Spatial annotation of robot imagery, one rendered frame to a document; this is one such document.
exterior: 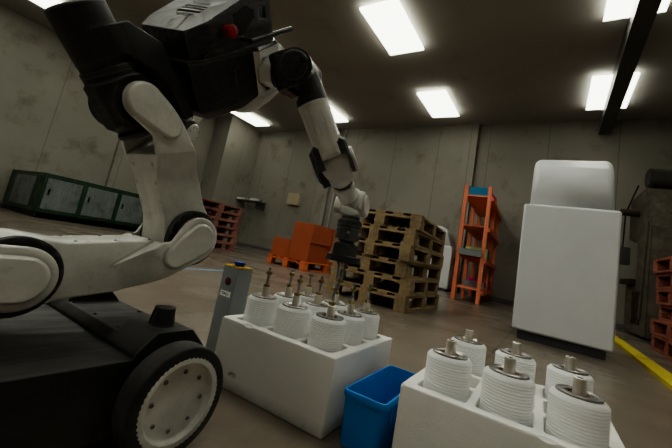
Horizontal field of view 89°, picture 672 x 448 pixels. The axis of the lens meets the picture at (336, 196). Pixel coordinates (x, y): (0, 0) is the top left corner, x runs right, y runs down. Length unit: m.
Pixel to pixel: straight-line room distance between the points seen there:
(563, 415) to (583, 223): 2.68
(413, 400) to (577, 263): 2.68
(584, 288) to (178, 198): 3.04
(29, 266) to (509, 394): 0.90
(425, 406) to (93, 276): 0.73
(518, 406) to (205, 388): 0.61
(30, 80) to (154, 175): 9.48
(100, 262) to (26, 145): 9.35
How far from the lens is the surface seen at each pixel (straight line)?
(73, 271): 0.88
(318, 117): 0.97
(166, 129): 0.89
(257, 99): 1.06
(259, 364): 1.04
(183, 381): 0.80
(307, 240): 5.72
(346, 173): 1.00
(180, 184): 0.95
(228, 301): 1.23
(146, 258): 0.90
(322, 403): 0.94
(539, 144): 8.90
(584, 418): 0.83
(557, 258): 3.38
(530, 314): 3.37
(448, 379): 0.85
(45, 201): 8.18
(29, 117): 10.25
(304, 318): 1.02
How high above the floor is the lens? 0.43
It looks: 9 degrees up
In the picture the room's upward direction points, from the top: 11 degrees clockwise
